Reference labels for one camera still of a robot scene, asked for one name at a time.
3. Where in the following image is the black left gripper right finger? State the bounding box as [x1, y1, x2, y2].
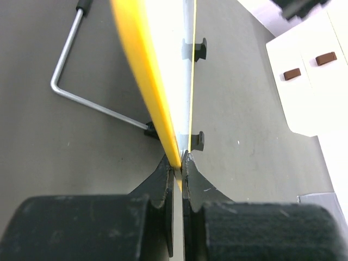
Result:
[181, 151, 232, 260]

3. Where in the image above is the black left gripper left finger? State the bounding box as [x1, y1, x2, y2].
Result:
[128, 156, 174, 257]

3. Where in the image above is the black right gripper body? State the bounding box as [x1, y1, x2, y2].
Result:
[272, 0, 330, 21]

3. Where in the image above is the yellow framed whiteboard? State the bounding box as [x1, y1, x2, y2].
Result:
[110, 0, 209, 191]

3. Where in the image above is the white drawer cabinet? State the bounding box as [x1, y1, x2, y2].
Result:
[266, 4, 347, 192]

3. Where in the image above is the metal whiteboard stand wire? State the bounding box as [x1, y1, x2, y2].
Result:
[50, 0, 153, 131]

